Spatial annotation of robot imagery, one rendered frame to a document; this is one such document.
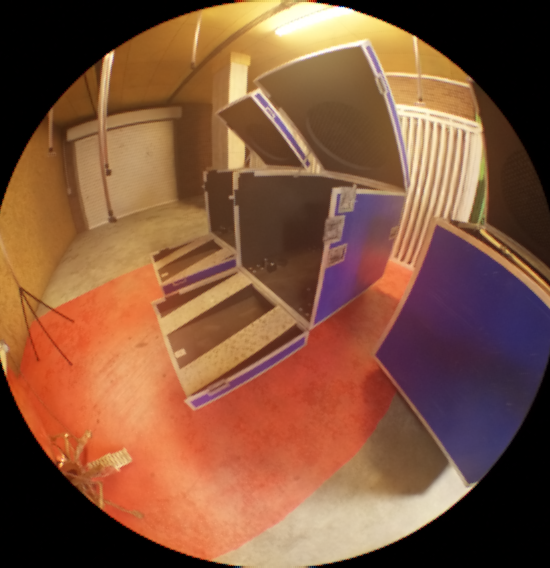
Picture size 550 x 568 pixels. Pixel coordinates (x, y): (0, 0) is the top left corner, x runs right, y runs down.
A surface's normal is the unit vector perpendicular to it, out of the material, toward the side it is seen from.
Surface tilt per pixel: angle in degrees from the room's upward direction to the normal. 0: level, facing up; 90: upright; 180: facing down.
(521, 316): 90
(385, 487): 0
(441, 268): 90
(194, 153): 90
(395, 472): 0
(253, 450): 0
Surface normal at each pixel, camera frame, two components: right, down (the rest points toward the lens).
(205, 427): 0.03, -0.81
